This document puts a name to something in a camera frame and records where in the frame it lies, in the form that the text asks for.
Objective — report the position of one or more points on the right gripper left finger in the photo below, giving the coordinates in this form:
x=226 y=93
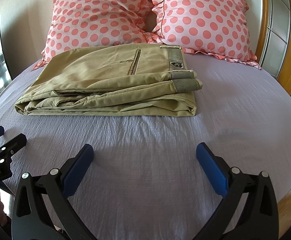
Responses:
x=41 y=207

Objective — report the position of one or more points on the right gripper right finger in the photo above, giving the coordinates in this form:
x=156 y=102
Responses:
x=248 y=209

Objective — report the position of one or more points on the khaki pants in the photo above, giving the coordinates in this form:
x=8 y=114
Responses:
x=124 y=80

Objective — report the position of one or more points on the lavender bed sheet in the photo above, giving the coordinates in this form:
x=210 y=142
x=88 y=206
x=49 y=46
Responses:
x=145 y=181

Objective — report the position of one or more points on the pink polka dot pillow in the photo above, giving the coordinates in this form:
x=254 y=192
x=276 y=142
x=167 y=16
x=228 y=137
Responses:
x=87 y=23
x=212 y=27

